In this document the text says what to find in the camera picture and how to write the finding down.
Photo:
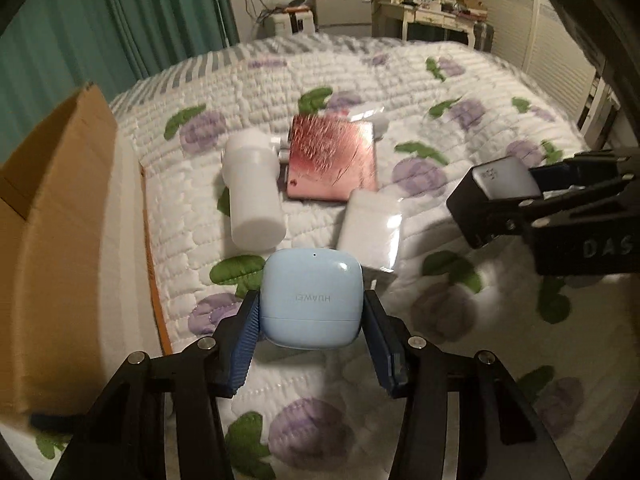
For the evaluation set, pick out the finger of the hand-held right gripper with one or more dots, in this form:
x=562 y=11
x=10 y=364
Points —
x=475 y=220
x=580 y=172

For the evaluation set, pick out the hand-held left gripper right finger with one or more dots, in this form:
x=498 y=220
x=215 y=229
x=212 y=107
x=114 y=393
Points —
x=386 y=352

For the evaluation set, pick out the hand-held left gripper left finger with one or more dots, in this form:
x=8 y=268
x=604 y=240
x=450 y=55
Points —
x=239 y=347

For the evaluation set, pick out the small white-grey case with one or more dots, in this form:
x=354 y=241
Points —
x=505 y=180

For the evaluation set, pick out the light blue earbud case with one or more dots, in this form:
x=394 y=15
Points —
x=311 y=300

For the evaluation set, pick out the cardboard box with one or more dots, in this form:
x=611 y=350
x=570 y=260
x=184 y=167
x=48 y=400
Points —
x=65 y=240

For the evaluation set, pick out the white box in plastic wrap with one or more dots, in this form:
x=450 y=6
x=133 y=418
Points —
x=371 y=227

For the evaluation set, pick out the white louvered closet door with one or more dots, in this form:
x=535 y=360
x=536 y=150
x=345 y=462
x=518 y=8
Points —
x=545 y=55

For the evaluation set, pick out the white plastic wrapped item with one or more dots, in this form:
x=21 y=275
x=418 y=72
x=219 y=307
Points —
x=371 y=119

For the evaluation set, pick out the black panel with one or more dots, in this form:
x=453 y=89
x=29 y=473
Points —
x=595 y=25

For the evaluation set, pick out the white plastic bottle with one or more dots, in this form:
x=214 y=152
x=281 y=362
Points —
x=252 y=190

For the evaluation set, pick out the grey suitcase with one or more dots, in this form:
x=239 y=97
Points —
x=483 y=37

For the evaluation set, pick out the white floral quilted blanket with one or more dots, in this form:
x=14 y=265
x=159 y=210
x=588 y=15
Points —
x=350 y=110

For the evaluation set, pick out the white charger plug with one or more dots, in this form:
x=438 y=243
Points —
x=281 y=152

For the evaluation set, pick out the white dressing table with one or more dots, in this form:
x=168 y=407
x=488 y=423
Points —
x=430 y=17

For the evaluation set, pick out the white mini fridge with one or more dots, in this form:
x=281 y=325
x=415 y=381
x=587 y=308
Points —
x=339 y=10

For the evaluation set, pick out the small white appliance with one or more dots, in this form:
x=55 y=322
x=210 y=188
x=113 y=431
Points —
x=287 y=24

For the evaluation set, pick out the green curtain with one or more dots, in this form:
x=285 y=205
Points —
x=115 y=15

